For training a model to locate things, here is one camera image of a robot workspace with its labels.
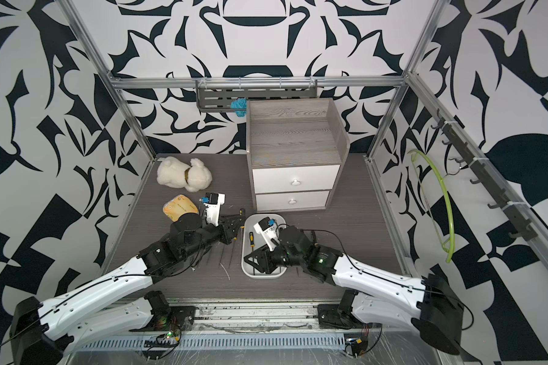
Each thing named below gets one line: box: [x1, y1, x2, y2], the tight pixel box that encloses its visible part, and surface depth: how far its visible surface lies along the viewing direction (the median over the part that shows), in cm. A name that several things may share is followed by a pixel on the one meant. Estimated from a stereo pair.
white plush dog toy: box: [156, 155, 213, 193], surface depth 104 cm
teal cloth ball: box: [229, 97, 248, 118], surface depth 93 cm
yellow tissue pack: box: [162, 194, 200, 223], surface depth 98 cm
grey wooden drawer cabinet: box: [245, 98, 351, 212], surface depth 85 cm
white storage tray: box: [240, 212, 288, 280], surface depth 67 cm
